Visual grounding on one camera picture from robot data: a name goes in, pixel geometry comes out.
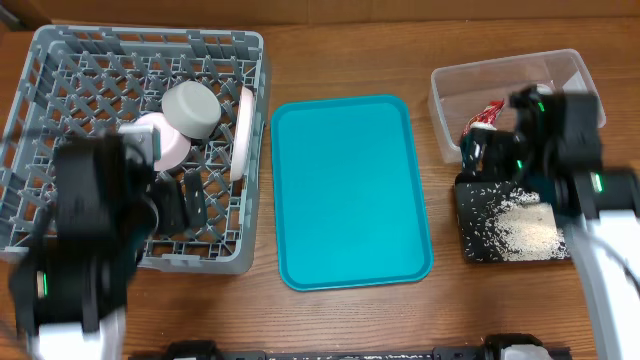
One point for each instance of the teal plastic tray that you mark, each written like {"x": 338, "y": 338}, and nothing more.
{"x": 348, "y": 198}

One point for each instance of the small pink bowl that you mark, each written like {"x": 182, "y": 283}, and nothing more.
{"x": 174, "y": 145}

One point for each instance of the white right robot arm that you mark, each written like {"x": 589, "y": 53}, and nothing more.
{"x": 597, "y": 207}

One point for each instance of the black tray with rice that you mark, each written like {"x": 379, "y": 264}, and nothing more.
{"x": 501, "y": 222}

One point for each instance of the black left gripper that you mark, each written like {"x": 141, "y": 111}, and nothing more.
{"x": 172, "y": 192}

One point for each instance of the large white pink plate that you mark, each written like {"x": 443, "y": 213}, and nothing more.
{"x": 243, "y": 132}

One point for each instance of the grey white bowl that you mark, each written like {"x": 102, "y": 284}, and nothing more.
{"x": 192, "y": 109}

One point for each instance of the pink white tissue waste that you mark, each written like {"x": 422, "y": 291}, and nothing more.
{"x": 482, "y": 125}

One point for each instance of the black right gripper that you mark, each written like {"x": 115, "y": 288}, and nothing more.
{"x": 493, "y": 156}

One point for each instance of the red white wrapper waste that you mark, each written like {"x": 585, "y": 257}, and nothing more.
{"x": 489, "y": 115}

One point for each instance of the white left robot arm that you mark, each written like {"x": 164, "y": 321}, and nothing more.
{"x": 70, "y": 288}

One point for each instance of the grey plastic dishwasher rack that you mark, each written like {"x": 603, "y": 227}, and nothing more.
{"x": 83, "y": 81}

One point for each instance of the clear plastic waste bin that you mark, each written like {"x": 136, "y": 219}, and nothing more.
{"x": 460, "y": 92}

